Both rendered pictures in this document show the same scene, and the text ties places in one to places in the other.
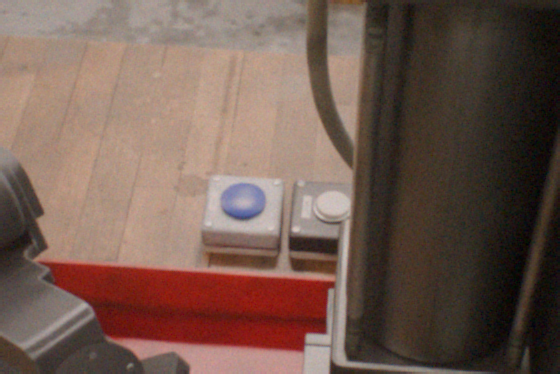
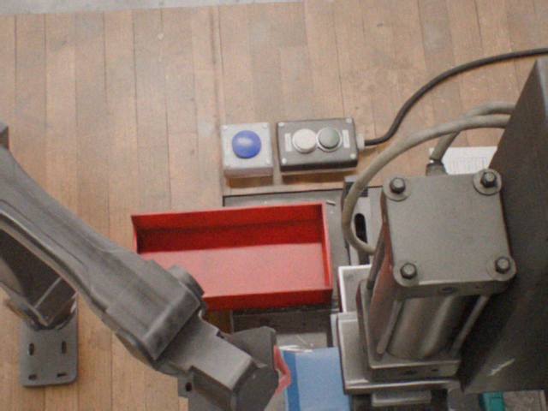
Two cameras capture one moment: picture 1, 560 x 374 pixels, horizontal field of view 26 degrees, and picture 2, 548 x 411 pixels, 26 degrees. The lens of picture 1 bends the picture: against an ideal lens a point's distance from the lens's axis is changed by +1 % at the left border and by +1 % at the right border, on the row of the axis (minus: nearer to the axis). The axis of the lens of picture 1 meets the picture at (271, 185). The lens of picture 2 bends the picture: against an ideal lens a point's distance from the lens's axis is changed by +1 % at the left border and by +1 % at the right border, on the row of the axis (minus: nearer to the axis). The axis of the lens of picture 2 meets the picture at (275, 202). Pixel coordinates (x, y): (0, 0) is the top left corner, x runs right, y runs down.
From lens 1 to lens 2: 0.63 m
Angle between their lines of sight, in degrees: 21
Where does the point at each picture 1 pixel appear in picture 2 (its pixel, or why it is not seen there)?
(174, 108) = (179, 64)
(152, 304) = (202, 225)
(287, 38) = not seen: outside the picture
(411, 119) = (412, 309)
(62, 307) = (236, 358)
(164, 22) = not seen: outside the picture
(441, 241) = (423, 335)
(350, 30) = not seen: outside the picture
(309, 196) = (288, 134)
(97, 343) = (255, 371)
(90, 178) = (136, 131)
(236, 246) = (246, 174)
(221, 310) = (247, 223)
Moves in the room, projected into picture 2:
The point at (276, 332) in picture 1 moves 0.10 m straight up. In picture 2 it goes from (282, 232) to (284, 202)
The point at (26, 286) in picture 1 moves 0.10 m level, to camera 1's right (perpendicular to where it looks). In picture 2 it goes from (211, 342) to (314, 324)
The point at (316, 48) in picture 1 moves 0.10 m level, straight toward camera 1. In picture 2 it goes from (347, 224) to (365, 331)
